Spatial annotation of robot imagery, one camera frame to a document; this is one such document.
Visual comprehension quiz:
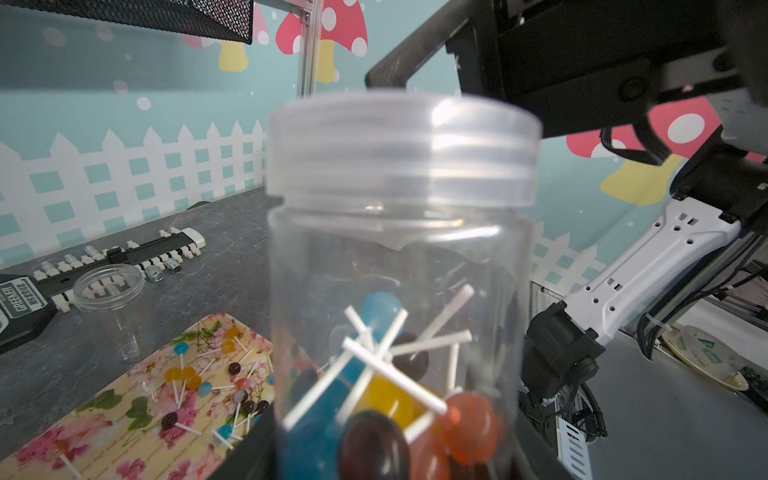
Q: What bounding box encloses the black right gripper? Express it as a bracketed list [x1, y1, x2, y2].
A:
[365, 0, 750, 138]

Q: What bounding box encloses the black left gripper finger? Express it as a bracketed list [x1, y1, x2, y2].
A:
[210, 407, 276, 480]

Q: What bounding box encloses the clear jar with brown candies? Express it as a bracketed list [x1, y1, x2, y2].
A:
[268, 202, 532, 479]

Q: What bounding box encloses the clear plastic candy jar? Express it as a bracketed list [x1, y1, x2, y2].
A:
[73, 264, 157, 370]

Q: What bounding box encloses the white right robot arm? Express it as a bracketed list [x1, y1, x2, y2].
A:
[365, 1, 767, 407]

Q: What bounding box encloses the floral rectangular tray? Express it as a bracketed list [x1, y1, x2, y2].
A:
[1, 313, 274, 479]

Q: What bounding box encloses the black wire mesh basket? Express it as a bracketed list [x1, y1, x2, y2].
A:
[1, 0, 254, 44]

